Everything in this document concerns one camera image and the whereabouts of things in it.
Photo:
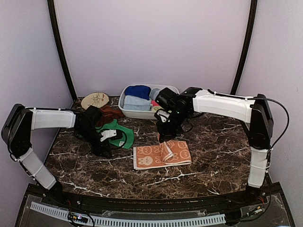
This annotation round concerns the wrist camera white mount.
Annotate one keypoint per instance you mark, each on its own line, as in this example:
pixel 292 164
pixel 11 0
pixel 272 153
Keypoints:
pixel 106 134
pixel 163 115

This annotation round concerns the brown towel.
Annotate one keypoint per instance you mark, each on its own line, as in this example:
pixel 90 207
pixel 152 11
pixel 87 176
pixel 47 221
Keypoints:
pixel 108 115

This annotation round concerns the orange bunny pattern towel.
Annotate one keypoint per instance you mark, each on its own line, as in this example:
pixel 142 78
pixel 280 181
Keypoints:
pixel 169 153

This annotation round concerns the small electronics board with leds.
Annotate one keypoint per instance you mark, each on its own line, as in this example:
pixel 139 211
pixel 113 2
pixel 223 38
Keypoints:
pixel 77 218

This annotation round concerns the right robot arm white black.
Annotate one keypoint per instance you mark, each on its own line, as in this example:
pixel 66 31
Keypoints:
pixel 252 111

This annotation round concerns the white slotted cable duct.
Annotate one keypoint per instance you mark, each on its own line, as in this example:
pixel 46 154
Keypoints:
pixel 127 221

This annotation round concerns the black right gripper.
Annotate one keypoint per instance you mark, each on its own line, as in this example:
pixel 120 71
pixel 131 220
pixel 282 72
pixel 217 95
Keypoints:
pixel 164 134

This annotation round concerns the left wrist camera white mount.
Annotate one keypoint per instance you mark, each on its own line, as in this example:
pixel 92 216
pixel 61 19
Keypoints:
pixel 106 134

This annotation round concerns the green microfibre towel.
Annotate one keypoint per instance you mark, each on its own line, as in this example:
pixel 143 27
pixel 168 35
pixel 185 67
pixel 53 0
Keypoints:
pixel 124 137

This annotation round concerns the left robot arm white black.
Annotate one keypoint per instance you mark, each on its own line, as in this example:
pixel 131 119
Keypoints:
pixel 20 123

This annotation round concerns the black frame post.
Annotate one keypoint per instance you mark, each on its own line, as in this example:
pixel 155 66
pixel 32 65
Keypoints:
pixel 245 47
pixel 60 50

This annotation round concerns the black front table rail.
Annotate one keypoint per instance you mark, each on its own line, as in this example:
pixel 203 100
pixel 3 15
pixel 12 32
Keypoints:
pixel 226 203

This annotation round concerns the pink rolled towel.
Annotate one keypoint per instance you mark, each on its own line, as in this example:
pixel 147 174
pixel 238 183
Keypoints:
pixel 154 103

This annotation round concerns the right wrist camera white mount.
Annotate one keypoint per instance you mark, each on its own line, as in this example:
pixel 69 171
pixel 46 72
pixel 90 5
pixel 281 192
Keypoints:
pixel 163 115

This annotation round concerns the grey plastic basin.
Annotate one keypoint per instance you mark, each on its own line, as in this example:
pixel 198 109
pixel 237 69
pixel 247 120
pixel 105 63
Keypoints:
pixel 138 114

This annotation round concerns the round beige embroidered cloth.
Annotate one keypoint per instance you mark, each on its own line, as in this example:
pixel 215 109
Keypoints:
pixel 98 99

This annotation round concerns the yellow green rolled towel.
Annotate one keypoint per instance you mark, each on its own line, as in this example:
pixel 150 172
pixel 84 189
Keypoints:
pixel 156 108

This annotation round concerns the left black frame post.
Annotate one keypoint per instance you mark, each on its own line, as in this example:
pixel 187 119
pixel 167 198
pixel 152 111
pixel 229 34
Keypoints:
pixel 60 50

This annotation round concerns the right black frame post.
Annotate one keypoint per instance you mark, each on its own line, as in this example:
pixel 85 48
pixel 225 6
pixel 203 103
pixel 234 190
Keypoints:
pixel 245 47

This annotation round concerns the light blue rolled towel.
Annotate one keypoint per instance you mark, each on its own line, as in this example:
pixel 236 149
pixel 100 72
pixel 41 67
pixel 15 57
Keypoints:
pixel 136 103

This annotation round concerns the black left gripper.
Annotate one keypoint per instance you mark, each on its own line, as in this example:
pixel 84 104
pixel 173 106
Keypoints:
pixel 100 148

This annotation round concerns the dark blue rolled towel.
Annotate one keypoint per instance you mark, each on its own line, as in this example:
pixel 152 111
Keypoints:
pixel 140 91

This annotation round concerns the grey rolled towel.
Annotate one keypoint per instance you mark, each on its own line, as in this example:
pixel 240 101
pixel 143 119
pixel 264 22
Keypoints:
pixel 154 93

